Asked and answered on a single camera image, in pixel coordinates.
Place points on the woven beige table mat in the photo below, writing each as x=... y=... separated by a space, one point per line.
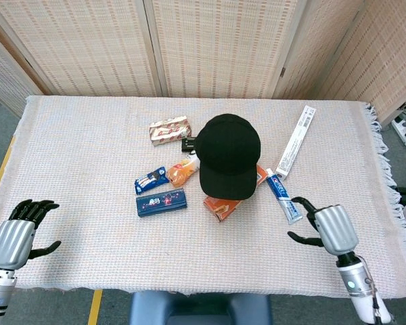
x=88 y=142

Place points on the woven folding screen panel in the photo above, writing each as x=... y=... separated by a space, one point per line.
x=3 y=78
x=311 y=50
x=389 y=57
x=81 y=44
x=220 y=44

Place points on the orange cardboard box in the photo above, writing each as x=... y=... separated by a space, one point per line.
x=220 y=208

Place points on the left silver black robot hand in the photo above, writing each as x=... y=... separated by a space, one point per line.
x=10 y=240

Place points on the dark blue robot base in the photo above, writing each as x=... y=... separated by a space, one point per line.
x=199 y=309

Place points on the blue cookie packet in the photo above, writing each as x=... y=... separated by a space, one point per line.
x=150 y=181

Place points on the long white toothpaste box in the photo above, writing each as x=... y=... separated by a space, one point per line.
x=296 y=142

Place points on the black baseball cap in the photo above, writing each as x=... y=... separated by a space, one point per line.
x=228 y=152

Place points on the small black clip object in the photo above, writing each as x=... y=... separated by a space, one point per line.
x=187 y=144

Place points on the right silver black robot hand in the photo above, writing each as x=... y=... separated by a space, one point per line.
x=336 y=230

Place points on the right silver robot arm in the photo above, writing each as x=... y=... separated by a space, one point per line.
x=357 y=282

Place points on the gold red snack package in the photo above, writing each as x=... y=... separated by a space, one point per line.
x=170 y=130

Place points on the orange drink bottle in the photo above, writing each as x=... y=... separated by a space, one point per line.
x=181 y=172

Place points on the dark blue printed box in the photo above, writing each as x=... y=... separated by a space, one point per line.
x=161 y=202

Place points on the blue white toothpaste tube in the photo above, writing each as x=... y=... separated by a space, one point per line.
x=286 y=199

